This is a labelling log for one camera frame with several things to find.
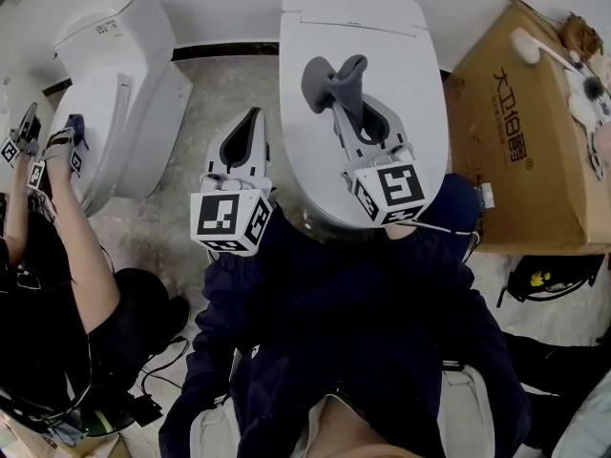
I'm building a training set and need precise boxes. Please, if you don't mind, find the gray ring-handled tool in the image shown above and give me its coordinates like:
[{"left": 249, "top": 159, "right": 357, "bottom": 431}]
[{"left": 590, "top": 131, "right": 610, "bottom": 181}]

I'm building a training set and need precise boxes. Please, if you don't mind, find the person's right forearm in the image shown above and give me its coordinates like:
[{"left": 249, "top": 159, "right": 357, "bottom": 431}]
[{"left": 385, "top": 220, "right": 507, "bottom": 352}]

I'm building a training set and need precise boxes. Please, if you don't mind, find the person's bare neck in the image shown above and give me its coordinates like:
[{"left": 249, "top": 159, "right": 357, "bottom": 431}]
[{"left": 317, "top": 396, "right": 431, "bottom": 458}]

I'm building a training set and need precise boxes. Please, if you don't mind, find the white round pad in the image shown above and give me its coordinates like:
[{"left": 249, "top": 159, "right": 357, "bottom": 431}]
[{"left": 568, "top": 91, "right": 598, "bottom": 123}]

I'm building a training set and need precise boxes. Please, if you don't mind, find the black floor box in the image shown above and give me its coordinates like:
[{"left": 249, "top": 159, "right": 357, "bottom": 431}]
[{"left": 124, "top": 392, "right": 164, "bottom": 425}]

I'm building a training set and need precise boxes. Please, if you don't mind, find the person's navy jacket torso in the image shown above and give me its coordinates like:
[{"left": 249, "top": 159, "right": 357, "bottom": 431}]
[{"left": 157, "top": 207, "right": 534, "bottom": 458}]

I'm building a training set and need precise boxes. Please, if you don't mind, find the white toilet with tank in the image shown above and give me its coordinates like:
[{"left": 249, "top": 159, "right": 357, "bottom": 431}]
[{"left": 46, "top": 0, "right": 195, "bottom": 219}]

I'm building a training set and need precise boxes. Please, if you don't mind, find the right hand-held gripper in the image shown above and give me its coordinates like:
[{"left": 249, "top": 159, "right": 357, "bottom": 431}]
[{"left": 331, "top": 93, "right": 429, "bottom": 229}]

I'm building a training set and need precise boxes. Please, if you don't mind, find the black fluffy ball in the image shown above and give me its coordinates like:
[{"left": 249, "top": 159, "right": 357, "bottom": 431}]
[{"left": 581, "top": 76, "right": 606, "bottom": 100}]

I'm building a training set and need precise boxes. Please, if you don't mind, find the white round object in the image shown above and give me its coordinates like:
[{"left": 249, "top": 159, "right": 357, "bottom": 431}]
[{"left": 510, "top": 27, "right": 581, "bottom": 66}]

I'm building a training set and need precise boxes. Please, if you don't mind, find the black floor bag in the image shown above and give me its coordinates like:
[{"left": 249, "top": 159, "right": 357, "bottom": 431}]
[{"left": 495, "top": 253, "right": 606, "bottom": 308}]

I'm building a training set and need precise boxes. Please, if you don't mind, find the gray wiping cloth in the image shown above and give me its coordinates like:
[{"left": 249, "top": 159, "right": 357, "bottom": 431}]
[{"left": 300, "top": 53, "right": 378, "bottom": 142}]

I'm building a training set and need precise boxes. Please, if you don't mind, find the white toilet lid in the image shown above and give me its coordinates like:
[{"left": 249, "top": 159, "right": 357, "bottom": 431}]
[{"left": 279, "top": 7, "right": 453, "bottom": 231}]

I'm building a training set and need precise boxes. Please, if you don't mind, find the small white adapter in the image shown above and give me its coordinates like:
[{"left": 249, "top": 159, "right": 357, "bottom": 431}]
[{"left": 474, "top": 181, "right": 496, "bottom": 210}]

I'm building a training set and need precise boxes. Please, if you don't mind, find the thin gripper cable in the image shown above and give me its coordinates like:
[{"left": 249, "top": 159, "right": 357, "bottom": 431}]
[{"left": 405, "top": 219, "right": 480, "bottom": 236}]

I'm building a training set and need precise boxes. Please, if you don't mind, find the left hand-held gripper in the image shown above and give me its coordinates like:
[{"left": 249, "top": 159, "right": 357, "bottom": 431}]
[{"left": 188, "top": 106, "right": 275, "bottom": 258}]

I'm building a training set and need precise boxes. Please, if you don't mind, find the pink bottle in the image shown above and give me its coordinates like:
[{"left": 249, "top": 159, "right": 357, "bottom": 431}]
[{"left": 594, "top": 119, "right": 611, "bottom": 156}]

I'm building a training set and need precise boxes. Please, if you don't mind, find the large printed cardboard box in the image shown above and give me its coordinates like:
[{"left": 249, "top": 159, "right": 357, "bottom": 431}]
[{"left": 443, "top": 0, "right": 611, "bottom": 257}]

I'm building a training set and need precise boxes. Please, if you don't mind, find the person's left forearm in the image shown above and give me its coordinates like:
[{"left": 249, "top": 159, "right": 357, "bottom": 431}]
[{"left": 193, "top": 248, "right": 268, "bottom": 352}]

